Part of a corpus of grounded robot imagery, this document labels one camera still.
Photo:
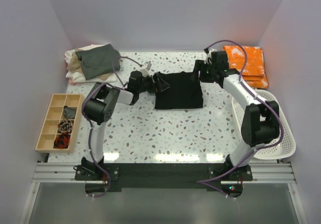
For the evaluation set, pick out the beige folded t-shirt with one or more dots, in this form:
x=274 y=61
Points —
x=75 y=66

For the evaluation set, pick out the leopard print scrunchie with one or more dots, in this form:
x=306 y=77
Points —
x=65 y=126

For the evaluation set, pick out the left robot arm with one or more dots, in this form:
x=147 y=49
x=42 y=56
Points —
x=99 y=106

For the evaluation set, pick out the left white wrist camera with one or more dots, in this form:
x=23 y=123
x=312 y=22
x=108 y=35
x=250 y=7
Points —
x=146 y=68

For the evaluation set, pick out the black t-shirt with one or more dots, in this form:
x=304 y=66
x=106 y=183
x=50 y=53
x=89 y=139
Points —
x=183 y=93

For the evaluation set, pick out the aluminium rail frame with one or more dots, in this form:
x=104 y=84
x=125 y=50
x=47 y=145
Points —
x=265 y=172

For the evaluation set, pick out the orange white folded t-shirt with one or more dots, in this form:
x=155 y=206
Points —
x=254 y=72

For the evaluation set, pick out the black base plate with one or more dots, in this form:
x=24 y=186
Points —
x=118 y=176

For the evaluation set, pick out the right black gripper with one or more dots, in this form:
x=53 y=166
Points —
x=199 y=66

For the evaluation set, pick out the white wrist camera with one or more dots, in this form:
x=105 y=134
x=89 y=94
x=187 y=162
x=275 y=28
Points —
x=208 y=52
x=146 y=68

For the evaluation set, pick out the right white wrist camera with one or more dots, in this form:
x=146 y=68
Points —
x=208 y=52

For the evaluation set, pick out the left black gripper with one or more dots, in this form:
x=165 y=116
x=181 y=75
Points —
x=160 y=85

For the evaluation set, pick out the dark grey folded t-shirt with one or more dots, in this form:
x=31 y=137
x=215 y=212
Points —
x=98 y=61

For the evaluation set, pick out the wooden compartment tray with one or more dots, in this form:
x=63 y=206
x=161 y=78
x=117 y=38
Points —
x=52 y=141

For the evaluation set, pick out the grey cloth in tray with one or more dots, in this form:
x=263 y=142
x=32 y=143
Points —
x=69 y=112

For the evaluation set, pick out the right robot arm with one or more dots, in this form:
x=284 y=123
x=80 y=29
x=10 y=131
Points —
x=261 y=122

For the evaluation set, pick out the pink folded garment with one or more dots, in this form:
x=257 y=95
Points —
x=72 y=83

